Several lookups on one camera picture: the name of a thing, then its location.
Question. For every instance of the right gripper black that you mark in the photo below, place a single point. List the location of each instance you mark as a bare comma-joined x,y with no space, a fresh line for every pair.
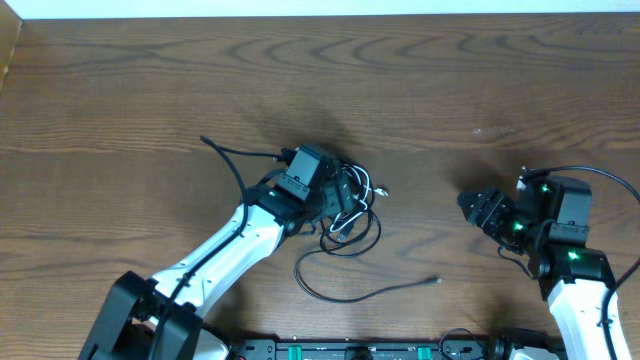
486,208

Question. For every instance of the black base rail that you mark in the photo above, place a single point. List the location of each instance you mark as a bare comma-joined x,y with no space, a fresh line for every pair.
456,344

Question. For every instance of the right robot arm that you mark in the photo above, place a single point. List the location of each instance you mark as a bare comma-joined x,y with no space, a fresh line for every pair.
548,223

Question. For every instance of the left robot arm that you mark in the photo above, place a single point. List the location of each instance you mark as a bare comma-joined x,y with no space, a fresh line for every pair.
162,317

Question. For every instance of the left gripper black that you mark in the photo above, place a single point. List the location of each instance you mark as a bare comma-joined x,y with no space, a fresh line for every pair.
342,189

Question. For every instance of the cardboard panel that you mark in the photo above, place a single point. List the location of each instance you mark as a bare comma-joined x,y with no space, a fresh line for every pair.
10,29

